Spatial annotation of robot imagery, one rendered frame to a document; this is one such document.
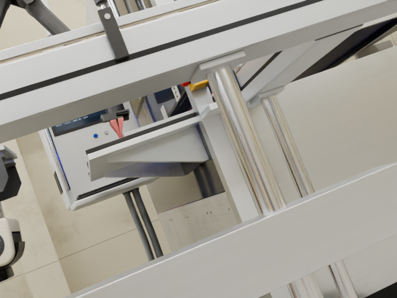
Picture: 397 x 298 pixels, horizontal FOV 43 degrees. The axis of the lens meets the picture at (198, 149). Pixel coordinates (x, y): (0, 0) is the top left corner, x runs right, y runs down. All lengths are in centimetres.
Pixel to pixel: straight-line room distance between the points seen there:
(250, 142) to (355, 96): 108
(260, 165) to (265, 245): 14
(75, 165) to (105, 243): 262
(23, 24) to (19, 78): 484
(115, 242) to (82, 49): 444
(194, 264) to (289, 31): 45
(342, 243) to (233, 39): 41
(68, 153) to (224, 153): 115
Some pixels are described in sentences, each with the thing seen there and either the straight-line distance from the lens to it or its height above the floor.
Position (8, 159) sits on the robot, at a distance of 209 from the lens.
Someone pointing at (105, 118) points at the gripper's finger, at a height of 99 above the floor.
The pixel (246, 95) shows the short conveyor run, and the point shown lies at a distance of 157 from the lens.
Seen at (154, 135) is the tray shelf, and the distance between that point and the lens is 169.
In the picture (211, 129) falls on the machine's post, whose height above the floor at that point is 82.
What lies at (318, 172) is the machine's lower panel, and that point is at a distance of 182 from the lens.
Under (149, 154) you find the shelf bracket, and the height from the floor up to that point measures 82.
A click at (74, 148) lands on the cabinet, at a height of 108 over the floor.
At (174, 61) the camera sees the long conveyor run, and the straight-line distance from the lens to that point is 87.
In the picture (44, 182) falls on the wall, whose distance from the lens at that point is 517.
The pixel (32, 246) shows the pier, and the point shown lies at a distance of 482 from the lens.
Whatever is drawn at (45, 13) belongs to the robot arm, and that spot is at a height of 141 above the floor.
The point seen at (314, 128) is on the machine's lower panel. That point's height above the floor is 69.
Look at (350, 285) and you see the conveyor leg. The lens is 161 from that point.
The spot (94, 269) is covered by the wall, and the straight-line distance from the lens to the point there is 518.
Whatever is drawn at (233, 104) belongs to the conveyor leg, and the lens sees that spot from 91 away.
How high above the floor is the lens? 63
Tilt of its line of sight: 5 degrees up
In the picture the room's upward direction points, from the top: 21 degrees counter-clockwise
